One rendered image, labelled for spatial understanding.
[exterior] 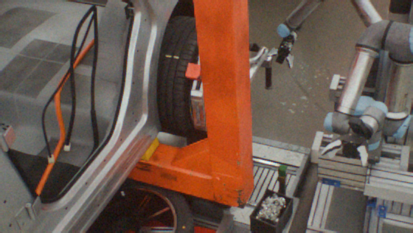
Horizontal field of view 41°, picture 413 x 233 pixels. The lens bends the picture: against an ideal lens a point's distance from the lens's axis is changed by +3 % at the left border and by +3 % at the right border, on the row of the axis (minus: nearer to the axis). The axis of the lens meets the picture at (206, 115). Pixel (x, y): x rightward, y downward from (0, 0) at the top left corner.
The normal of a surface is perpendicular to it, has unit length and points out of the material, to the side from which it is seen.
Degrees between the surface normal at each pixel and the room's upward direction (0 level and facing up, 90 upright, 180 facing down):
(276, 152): 0
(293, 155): 0
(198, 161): 90
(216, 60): 90
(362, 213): 0
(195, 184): 90
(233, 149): 90
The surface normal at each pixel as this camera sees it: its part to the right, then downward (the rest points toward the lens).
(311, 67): -0.08, -0.76
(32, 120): -0.40, 0.44
